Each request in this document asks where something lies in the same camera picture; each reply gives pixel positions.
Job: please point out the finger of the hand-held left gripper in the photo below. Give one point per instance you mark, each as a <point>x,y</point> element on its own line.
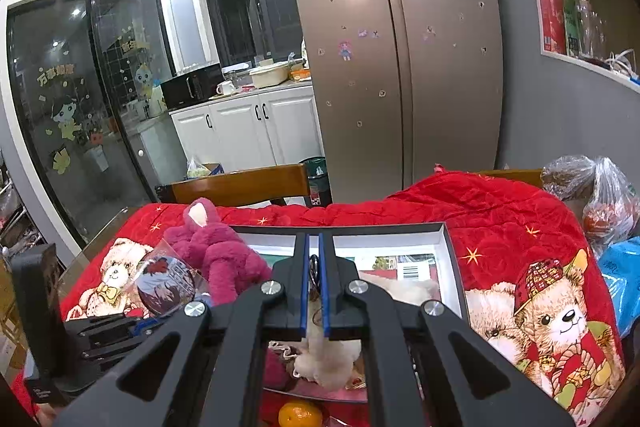
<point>97,326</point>
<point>127,341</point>

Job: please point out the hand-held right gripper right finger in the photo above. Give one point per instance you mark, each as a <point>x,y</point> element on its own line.
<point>322,292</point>

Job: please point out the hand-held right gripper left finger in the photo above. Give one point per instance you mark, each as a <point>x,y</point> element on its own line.
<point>305,292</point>

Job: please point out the grey shallow box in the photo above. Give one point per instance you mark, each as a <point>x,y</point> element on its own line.
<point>350,241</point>

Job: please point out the white plush toy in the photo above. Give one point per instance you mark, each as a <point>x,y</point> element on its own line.
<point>325,357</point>

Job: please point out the round badge in plastic wrap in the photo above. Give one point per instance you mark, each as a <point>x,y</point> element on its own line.
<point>165,284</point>

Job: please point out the cream fluffy lace-collar doll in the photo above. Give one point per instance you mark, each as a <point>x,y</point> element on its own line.
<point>405,292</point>

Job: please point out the pink plush toy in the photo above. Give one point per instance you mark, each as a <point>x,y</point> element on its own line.
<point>215,257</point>

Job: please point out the cluttered storage rack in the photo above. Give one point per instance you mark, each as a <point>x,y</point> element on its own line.
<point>15,212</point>

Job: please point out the dark green trash bin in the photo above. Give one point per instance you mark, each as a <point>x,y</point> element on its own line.
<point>317,182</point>

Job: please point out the orange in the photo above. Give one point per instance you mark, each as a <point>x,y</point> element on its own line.
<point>300,414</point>

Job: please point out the wooden chair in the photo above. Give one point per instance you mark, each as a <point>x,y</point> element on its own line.
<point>515,177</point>
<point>235,184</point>

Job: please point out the small blue cardboard box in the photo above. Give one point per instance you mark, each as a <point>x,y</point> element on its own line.
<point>216,168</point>

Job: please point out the small plastic bag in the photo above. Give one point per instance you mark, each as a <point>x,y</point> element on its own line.
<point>196,169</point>

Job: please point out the white kitchen cabinet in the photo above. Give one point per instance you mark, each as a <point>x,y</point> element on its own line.
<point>280,127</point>

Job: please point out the red bear-print blanket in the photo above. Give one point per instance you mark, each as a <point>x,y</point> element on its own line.
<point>500,217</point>

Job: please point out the sliding glass door with stickers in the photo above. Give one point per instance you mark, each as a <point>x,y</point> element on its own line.
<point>75,107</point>

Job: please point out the silver double-door refrigerator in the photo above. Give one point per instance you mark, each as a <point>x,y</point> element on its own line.
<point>350,82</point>

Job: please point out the white mug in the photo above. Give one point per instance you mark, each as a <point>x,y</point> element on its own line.
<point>225,88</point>

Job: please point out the cream basin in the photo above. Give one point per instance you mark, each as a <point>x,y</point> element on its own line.
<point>270,74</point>

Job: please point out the glass jar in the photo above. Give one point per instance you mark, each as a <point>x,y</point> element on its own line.
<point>230,75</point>

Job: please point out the black microwave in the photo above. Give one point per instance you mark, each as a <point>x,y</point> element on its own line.
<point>190,87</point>

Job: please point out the cartoon girl sticker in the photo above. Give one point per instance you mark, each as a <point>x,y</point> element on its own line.
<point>345,50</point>

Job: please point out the dark kitchen window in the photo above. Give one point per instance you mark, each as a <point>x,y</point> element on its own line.
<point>250,17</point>

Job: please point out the clear plastic bag of food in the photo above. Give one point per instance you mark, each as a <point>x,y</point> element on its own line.
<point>600,202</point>

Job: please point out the blue plastic bag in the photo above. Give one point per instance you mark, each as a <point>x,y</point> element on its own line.
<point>622,282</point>

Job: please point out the red gift box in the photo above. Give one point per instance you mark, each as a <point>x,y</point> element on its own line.
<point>550,17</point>

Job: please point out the green box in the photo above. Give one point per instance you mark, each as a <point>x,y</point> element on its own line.
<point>572,27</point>

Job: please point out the clear plastic bottles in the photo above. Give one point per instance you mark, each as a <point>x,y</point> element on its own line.
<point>592,32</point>

